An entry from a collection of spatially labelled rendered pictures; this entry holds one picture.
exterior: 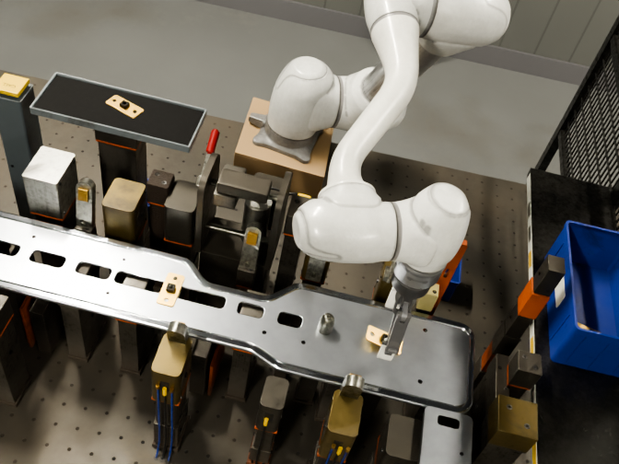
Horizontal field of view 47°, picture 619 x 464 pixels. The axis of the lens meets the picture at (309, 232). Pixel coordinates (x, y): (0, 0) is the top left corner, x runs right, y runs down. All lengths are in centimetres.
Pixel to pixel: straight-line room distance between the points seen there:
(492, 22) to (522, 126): 234
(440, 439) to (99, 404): 79
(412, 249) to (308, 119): 95
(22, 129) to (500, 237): 139
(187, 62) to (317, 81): 185
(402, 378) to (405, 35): 69
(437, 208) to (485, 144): 257
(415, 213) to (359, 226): 10
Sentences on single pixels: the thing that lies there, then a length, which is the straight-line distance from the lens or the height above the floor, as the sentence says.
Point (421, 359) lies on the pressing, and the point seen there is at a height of 100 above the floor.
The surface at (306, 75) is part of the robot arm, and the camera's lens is 201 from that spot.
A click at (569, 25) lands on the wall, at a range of 421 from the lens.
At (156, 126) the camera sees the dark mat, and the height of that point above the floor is 116.
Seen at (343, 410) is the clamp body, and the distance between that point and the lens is 139.
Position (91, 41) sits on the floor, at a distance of 392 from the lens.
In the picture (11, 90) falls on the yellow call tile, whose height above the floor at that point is 116.
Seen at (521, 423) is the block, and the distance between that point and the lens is 148.
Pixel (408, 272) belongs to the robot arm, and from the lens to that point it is 127.
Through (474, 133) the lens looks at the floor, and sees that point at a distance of 375.
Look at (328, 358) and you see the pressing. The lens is 149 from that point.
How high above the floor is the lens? 226
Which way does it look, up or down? 49 degrees down
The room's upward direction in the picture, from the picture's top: 13 degrees clockwise
